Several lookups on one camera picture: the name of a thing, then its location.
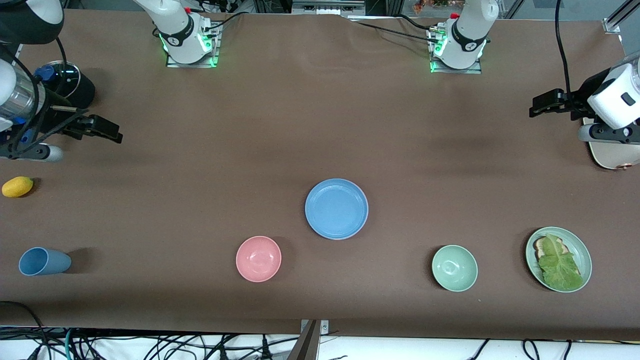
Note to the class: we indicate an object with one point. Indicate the green lettuce leaf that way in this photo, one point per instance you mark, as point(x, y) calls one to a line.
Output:
point(560, 267)

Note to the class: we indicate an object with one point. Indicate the glass lid with blue knob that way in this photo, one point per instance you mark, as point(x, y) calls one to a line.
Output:
point(67, 75)

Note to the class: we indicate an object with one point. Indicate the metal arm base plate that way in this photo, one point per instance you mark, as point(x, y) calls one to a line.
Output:
point(215, 50)
point(477, 67)

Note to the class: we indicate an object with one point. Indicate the blue plate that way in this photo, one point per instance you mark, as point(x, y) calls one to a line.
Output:
point(336, 209)

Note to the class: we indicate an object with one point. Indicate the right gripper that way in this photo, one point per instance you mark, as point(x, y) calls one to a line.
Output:
point(50, 121)

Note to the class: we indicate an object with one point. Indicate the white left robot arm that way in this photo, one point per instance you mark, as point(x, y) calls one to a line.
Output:
point(467, 35)

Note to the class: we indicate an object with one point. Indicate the green bowl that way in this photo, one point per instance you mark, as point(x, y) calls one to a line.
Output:
point(454, 268)

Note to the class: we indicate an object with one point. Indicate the green plate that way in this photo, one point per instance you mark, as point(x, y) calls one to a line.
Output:
point(582, 250)

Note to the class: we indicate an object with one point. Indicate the blue cup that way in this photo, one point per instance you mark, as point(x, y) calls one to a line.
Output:
point(45, 261)

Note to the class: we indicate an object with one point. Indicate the toasted bread slice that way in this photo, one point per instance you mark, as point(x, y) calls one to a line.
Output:
point(540, 246)

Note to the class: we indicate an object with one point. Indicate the brown camera stand bar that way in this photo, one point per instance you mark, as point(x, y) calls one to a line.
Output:
point(306, 345)

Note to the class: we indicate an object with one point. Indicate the yellow lemon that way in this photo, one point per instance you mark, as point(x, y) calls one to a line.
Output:
point(17, 186)

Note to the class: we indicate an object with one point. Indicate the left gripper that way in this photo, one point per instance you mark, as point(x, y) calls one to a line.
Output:
point(579, 100)

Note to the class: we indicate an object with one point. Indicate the pink bowl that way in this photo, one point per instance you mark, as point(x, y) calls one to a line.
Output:
point(258, 259)

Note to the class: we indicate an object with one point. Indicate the aluminium frame profile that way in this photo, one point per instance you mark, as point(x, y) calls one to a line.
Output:
point(327, 6)

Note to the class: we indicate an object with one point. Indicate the aluminium corner profile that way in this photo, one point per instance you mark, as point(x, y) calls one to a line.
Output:
point(620, 15)

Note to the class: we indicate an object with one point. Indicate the small metal bracket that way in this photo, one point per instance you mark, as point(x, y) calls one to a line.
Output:
point(325, 327)

